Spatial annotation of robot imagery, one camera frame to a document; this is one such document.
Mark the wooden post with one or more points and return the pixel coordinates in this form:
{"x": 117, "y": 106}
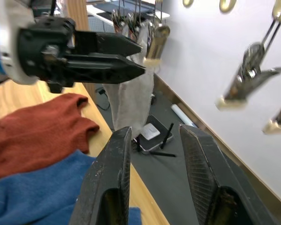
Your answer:
{"x": 78, "y": 16}

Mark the rust red sock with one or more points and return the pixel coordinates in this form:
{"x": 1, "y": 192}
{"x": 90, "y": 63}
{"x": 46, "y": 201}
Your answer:
{"x": 39, "y": 133}

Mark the small white box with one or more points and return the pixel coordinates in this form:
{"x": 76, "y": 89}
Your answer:
{"x": 150, "y": 131}

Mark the black router with antennas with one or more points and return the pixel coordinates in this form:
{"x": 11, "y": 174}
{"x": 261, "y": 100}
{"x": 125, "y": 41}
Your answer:
{"x": 164, "y": 139}

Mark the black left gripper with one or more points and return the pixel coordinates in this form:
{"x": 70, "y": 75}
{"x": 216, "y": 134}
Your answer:
{"x": 43, "y": 54}

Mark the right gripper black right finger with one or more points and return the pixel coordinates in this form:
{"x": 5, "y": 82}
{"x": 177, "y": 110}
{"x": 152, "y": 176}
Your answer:
{"x": 208, "y": 168}

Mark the light grey sock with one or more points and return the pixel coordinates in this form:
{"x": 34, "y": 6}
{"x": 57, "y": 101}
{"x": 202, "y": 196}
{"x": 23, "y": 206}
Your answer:
{"x": 131, "y": 103}

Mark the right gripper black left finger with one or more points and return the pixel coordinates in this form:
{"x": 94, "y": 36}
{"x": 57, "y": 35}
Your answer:
{"x": 103, "y": 173}

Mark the white rolled tube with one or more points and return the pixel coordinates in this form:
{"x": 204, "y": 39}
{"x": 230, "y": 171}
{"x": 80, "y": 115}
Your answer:
{"x": 181, "y": 114}

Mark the metal hanger clip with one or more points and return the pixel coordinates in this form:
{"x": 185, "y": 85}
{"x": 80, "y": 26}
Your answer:
{"x": 158, "y": 44}
{"x": 250, "y": 72}
{"x": 133, "y": 25}
{"x": 117, "y": 21}
{"x": 279, "y": 119}

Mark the blue sock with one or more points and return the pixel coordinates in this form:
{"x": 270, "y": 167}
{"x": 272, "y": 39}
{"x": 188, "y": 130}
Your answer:
{"x": 37, "y": 194}

